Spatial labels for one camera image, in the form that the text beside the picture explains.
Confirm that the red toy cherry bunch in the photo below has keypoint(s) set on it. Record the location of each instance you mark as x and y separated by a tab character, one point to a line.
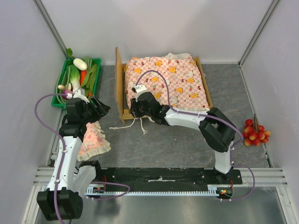
254	133

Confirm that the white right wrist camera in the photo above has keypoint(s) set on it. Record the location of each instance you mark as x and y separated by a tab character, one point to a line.
139	90

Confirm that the green toy bok choy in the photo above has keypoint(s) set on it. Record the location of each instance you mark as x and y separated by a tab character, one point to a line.
74	77

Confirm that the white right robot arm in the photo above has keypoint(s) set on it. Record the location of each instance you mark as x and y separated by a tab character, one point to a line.
215	127

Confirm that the purple toy onion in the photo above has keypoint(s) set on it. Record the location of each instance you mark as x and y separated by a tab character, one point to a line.
66	93

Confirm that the grey slotted cable duct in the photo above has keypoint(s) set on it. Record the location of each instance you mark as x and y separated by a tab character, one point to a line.
93	191

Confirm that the orange toy carrot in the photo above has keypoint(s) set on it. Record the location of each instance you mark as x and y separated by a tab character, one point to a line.
83	74

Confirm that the white toy radish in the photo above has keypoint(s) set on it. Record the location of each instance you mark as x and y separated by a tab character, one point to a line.
80	64

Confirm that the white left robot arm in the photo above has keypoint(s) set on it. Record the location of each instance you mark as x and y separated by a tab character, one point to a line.
63	197

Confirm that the green toy leafy vegetable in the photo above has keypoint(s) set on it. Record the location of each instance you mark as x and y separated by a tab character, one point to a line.
89	81

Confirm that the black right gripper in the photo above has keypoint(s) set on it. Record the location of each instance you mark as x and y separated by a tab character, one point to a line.
136	108

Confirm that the green plastic crate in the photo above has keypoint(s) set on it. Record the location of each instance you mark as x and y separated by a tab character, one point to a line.
63	79

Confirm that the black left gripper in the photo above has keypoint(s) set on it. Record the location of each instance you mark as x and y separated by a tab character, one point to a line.
100	111

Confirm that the pink checkered duck mattress cover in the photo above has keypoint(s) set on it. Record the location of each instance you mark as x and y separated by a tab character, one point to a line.
172	79

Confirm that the wooden pet bed frame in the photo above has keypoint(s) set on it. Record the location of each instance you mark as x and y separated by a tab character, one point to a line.
120	96

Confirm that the toy mushroom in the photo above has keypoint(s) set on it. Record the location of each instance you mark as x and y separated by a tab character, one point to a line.
61	87

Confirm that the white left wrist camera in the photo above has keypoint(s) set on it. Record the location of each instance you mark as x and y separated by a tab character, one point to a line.
79	93

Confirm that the pink frilled pillow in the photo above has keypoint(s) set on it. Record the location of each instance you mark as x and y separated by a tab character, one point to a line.
94	142

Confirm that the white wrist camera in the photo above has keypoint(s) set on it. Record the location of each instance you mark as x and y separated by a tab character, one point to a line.
139	90
79	93

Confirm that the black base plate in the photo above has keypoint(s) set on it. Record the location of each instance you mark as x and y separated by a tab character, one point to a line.
167	179

